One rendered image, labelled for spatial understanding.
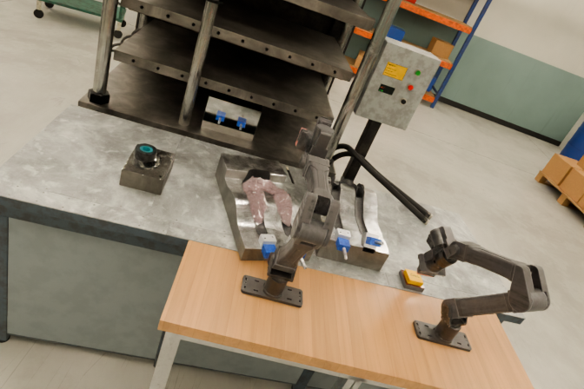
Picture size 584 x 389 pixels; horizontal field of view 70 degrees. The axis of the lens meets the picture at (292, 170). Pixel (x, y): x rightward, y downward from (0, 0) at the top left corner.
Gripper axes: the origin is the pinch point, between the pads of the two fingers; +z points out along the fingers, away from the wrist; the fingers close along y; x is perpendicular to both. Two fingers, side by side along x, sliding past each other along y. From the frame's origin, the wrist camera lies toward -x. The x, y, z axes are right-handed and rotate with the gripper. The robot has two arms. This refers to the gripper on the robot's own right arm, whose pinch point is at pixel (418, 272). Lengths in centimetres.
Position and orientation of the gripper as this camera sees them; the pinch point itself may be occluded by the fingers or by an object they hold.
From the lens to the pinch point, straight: 168.4
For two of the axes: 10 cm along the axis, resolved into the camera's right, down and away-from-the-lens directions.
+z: -3.0, 4.8, 8.2
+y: -9.5, -2.6, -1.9
